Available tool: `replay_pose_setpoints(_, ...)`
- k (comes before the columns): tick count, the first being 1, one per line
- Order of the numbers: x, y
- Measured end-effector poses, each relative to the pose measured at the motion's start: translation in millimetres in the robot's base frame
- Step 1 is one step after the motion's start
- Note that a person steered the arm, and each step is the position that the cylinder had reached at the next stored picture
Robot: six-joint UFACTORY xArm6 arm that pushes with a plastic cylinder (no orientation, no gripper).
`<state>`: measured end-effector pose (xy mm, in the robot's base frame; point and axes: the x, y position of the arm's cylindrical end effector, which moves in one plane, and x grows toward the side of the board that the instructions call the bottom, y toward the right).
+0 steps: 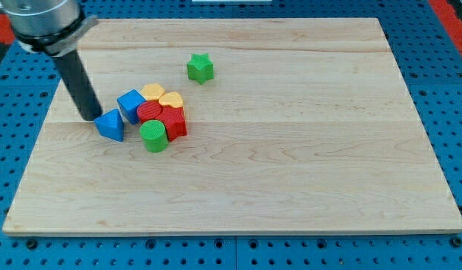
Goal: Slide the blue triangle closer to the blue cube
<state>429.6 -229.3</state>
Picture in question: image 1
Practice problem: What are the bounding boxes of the blue triangle block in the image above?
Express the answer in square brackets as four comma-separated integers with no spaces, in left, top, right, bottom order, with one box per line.
[94,109,124,142]

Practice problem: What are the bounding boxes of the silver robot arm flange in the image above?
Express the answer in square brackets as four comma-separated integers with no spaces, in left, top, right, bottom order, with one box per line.
[0,0,98,57]

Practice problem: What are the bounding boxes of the blue cube block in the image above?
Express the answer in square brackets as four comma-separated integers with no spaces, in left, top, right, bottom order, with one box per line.
[117,89,146,125]

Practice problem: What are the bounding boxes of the red star block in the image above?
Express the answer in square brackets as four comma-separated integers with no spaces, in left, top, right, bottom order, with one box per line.
[156,106,188,142]

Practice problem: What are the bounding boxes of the yellow heart block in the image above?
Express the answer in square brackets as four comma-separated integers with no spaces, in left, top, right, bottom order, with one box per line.
[158,91,184,108]

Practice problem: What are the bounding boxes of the green star block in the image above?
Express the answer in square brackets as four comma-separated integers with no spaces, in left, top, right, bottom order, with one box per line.
[187,53,215,85]

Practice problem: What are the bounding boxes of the wooden board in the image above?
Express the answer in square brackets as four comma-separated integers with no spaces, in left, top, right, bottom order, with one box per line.
[2,18,462,237]

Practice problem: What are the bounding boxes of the green cylinder block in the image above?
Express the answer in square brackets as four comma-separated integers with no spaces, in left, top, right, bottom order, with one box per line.
[139,120,169,153]

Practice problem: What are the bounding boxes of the red cylinder block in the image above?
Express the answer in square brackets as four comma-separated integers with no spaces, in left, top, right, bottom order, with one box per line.
[136,100,163,124]

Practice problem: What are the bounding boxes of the yellow hexagon block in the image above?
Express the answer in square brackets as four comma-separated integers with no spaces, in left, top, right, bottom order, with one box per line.
[140,83,166,101]

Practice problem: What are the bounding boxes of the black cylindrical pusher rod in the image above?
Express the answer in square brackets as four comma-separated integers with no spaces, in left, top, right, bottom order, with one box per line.
[52,50,103,122]

